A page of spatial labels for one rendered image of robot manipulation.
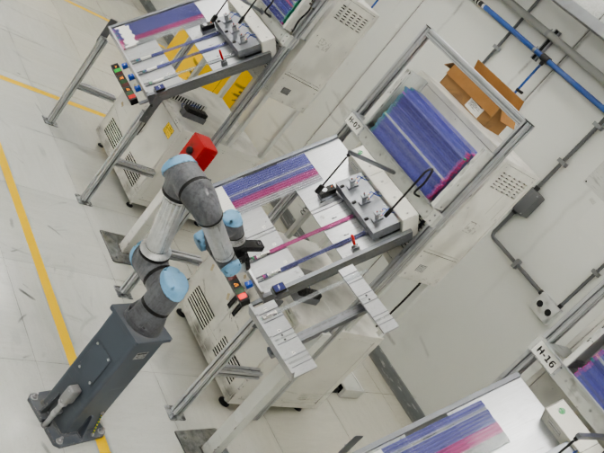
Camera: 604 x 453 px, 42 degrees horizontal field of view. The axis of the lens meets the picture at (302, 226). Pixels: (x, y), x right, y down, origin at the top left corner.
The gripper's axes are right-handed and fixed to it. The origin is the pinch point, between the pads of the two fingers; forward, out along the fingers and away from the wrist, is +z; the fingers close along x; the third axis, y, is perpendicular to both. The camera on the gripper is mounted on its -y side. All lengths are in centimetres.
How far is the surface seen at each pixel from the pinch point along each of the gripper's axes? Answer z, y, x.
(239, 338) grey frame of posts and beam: 24.2, 12.3, 13.6
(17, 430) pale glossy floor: 3, 102, 24
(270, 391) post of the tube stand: 33, 10, 37
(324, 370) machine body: 89, -27, 10
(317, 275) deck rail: 9.3, -26.8, 10.4
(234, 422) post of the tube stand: 49, 27, 35
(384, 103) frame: -13, -92, -47
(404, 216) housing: 1, -71, 6
